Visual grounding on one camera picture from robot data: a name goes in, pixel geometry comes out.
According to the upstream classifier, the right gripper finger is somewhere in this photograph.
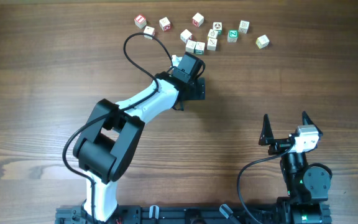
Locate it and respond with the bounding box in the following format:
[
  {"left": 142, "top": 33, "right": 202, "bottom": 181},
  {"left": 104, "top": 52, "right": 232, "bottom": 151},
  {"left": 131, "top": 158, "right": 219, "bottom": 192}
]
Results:
[
  {"left": 301, "top": 111, "right": 323, "bottom": 137},
  {"left": 259, "top": 114, "right": 274, "bottom": 146}
]

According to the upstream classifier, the wooden block teal side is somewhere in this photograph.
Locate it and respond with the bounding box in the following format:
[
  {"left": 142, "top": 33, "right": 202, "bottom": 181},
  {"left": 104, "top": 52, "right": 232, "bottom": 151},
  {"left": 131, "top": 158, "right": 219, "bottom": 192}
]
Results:
[{"left": 194, "top": 42, "right": 206, "bottom": 55}]

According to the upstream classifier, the wooden block red U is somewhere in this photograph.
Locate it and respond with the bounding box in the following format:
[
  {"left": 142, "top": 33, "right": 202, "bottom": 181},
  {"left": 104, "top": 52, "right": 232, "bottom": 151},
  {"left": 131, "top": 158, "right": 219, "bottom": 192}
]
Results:
[{"left": 185, "top": 39, "right": 196, "bottom": 54}]

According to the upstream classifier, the wooden block with drawing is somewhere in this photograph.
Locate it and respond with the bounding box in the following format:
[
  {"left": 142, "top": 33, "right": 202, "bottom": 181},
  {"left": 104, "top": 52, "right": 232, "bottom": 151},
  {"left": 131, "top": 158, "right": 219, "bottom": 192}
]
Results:
[{"left": 207, "top": 38, "right": 218, "bottom": 51}]

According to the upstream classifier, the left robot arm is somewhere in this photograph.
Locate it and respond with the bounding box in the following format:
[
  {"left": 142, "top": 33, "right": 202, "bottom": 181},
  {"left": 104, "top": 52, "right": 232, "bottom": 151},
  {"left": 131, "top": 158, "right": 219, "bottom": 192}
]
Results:
[{"left": 73, "top": 53, "right": 206, "bottom": 223}]

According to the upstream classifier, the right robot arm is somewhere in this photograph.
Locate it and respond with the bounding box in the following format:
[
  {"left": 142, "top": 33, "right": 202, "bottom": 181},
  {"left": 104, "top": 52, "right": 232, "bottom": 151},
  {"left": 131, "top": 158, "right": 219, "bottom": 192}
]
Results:
[{"left": 259, "top": 112, "right": 333, "bottom": 224}]

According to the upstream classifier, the wooden block near centre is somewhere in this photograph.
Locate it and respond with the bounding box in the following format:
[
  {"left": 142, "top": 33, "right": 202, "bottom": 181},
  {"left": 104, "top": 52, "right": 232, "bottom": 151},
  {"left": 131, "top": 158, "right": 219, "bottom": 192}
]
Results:
[{"left": 180, "top": 29, "right": 192, "bottom": 44}]

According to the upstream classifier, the wooden block yellow side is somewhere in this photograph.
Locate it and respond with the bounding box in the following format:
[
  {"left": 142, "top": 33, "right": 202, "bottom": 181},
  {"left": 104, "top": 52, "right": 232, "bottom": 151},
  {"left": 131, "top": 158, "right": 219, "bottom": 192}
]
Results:
[{"left": 207, "top": 29, "right": 219, "bottom": 40}]

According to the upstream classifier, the wooden block red letter side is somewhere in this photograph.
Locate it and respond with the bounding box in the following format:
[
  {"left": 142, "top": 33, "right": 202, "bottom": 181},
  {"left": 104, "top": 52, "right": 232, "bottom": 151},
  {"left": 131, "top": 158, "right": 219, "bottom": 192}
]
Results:
[{"left": 192, "top": 12, "right": 204, "bottom": 27}]

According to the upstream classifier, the wooden block animal face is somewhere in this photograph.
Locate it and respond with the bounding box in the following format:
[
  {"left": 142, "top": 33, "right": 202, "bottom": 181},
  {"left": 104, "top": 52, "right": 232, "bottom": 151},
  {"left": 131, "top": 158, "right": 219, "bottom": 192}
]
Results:
[{"left": 213, "top": 22, "right": 223, "bottom": 35}]

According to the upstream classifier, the wooden block red picture side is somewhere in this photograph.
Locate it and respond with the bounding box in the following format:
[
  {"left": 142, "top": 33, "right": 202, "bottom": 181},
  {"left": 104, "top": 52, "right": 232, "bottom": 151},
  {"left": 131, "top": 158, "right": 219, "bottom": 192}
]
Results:
[{"left": 159, "top": 17, "right": 172, "bottom": 32}]

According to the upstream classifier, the green letter Z block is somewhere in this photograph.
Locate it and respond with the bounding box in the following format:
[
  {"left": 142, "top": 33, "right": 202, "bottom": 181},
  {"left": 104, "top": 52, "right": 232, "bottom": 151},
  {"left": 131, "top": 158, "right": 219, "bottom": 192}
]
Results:
[{"left": 227, "top": 30, "right": 239, "bottom": 43}]

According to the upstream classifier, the plain wooden block red side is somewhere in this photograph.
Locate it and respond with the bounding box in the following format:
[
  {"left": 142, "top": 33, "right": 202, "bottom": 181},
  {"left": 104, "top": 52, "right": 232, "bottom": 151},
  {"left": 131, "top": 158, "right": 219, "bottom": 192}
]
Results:
[{"left": 144, "top": 26, "right": 155, "bottom": 40}]

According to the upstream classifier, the wooden block pattern top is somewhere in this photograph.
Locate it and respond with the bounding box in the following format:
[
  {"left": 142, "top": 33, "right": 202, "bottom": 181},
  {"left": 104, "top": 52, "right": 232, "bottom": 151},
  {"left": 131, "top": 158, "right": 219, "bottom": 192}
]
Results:
[{"left": 238, "top": 20, "right": 250, "bottom": 34}]

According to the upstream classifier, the yellow sided wooden block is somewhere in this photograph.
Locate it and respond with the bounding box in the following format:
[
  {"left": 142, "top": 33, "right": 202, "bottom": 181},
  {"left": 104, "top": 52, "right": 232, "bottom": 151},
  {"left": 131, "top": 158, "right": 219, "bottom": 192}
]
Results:
[{"left": 255, "top": 35, "right": 270, "bottom": 49}]

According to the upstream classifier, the right camera cable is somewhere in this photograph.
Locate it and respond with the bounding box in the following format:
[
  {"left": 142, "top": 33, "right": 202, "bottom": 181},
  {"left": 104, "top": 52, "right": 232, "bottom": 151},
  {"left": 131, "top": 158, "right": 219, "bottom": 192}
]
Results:
[{"left": 236, "top": 146, "right": 295, "bottom": 224}]

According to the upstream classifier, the camera cable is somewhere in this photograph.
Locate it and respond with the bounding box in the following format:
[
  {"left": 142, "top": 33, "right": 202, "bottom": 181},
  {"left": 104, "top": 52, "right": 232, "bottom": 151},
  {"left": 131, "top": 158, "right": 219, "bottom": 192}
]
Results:
[
  {"left": 236, "top": 146, "right": 295, "bottom": 224},
  {"left": 62, "top": 32, "right": 175, "bottom": 222}
]

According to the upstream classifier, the left camera cable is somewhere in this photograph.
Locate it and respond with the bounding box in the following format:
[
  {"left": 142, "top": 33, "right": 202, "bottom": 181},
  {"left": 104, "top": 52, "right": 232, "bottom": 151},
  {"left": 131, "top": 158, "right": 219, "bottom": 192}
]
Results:
[{"left": 62, "top": 32, "right": 175, "bottom": 222}]

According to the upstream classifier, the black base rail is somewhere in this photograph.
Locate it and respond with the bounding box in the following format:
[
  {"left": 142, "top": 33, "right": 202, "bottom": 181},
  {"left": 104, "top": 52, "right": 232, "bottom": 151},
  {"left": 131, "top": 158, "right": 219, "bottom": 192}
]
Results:
[{"left": 54, "top": 203, "right": 332, "bottom": 224}]

